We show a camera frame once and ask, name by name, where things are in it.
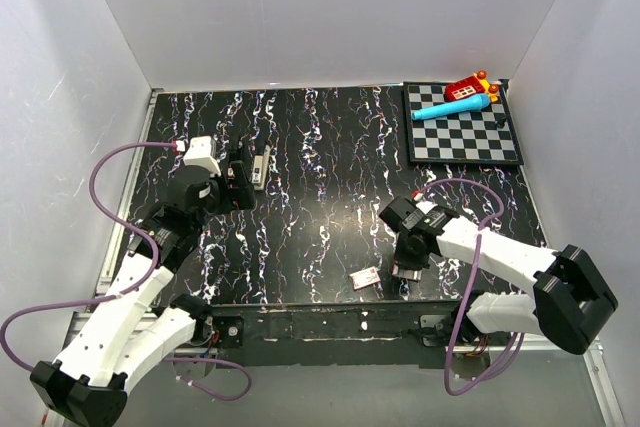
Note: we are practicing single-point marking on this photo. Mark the checkered chess board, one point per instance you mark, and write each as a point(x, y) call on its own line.
point(463, 138)

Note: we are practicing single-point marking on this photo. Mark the red toy block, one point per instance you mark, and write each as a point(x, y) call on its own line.
point(477, 83)

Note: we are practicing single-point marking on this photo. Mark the red white staple box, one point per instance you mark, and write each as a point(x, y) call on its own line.
point(364, 278)

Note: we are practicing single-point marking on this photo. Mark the black chess pawn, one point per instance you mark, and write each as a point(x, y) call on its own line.
point(500, 122)

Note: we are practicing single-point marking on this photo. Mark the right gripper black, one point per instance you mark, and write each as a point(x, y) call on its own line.
point(402, 259)

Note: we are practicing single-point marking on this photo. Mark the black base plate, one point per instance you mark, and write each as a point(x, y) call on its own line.
point(324, 334)

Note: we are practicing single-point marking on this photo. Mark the blue toy marker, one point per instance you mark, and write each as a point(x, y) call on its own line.
point(473, 103)

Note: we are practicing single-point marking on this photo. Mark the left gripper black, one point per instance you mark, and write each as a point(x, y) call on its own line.
point(241, 194)

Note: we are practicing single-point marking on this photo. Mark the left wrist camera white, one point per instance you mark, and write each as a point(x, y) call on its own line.
point(201, 152)

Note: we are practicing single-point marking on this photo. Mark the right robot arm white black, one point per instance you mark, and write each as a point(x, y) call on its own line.
point(562, 296)

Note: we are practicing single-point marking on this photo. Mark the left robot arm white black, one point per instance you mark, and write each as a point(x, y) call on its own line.
point(90, 380)

